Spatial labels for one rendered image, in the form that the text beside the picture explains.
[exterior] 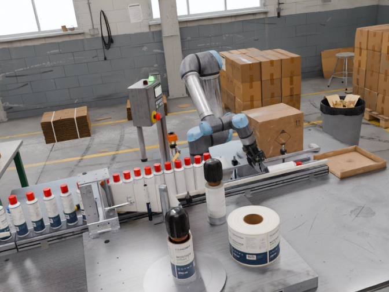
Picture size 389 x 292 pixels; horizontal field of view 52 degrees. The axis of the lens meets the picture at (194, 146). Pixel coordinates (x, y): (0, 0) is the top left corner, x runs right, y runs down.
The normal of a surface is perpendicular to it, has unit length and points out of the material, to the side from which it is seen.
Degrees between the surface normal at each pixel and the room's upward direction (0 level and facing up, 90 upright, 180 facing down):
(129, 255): 0
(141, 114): 90
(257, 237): 90
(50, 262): 0
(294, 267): 0
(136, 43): 90
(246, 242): 90
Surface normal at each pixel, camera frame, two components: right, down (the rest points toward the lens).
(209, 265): -0.10, -0.92
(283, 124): 0.33, 0.33
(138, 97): -0.29, 0.39
